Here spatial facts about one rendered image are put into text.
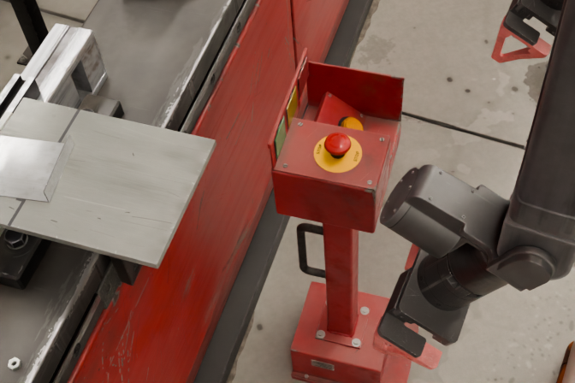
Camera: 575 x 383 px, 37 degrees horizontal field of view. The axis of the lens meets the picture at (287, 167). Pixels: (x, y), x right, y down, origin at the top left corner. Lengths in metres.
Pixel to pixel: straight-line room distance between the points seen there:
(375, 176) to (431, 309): 0.48
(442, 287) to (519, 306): 1.28
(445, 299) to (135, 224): 0.37
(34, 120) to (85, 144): 0.08
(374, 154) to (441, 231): 0.58
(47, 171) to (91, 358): 0.28
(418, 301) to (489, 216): 0.13
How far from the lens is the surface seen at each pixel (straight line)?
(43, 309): 1.10
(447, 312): 0.82
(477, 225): 0.71
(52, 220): 1.01
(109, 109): 1.23
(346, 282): 1.65
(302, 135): 1.31
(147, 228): 0.97
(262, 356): 1.98
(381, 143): 1.30
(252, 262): 2.04
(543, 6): 1.08
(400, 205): 0.71
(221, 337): 1.96
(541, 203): 0.64
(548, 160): 0.61
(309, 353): 1.85
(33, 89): 1.17
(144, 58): 1.32
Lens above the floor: 1.80
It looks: 53 degrees down
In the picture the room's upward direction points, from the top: 6 degrees counter-clockwise
